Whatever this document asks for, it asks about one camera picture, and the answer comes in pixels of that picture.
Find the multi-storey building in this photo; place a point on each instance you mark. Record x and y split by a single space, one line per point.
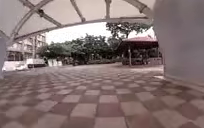
26 46

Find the white low structure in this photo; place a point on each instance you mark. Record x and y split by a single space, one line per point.
15 65

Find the red and grey chequered paving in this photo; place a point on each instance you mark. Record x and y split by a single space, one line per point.
100 100

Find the green tree group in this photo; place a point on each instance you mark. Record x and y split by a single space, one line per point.
86 46

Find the white framed canopy shelter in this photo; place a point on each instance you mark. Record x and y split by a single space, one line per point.
186 40

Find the white panels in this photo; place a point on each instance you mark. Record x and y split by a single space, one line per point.
53 62

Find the red roofed pavilion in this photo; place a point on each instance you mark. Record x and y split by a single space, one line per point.
140 39

